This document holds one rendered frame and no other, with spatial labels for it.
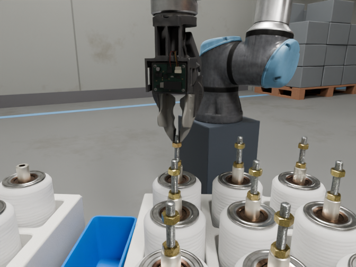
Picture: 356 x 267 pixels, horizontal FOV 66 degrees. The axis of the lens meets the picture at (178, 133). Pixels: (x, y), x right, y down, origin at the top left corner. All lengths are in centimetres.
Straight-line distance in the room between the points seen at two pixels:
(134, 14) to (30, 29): 103
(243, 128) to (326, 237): 43
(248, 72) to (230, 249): 44
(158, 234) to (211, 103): 46
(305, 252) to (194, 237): 17
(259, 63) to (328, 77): 299
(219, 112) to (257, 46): 20
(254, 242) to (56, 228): 36
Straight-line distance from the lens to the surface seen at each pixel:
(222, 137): 76
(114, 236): 71
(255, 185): 42
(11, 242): 53
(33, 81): 303
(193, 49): 49
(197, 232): 41
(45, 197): 60
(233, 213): 44
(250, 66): 71
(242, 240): 42
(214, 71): 77
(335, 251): 46
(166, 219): 29
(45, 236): 56
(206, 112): 78
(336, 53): 373
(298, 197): 55
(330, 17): 361
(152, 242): 42
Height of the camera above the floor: 49
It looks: 16 degrees down
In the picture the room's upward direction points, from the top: straight up
